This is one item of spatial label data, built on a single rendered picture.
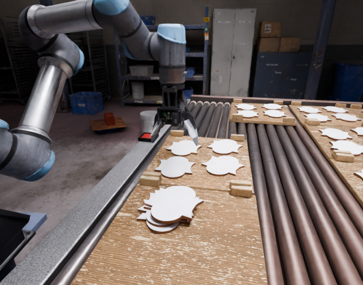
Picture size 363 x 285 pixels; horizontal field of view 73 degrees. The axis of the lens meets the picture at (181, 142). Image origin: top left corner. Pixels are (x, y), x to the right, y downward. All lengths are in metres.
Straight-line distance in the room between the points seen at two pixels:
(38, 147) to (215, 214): 0.55
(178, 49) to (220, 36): 4.60
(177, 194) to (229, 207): 0.14
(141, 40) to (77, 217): 0.50
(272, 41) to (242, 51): 0.65
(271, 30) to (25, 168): 5.17
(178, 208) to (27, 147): 0.47
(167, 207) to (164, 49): 0.41
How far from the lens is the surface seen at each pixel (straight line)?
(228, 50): 5.29
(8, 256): 0.73
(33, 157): 0.83
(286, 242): 0.64
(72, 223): 0.70
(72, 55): 1.02
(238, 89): 5.41
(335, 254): 0.67
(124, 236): 0.60
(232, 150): 0.97
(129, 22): 0.69
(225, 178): 0.80
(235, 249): 0.57
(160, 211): 0.60
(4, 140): 0.79
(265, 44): 5.56
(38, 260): 0.64
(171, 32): 0.68
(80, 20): 0.76
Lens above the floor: 1.34
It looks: 23 degrees down
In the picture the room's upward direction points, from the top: straight up
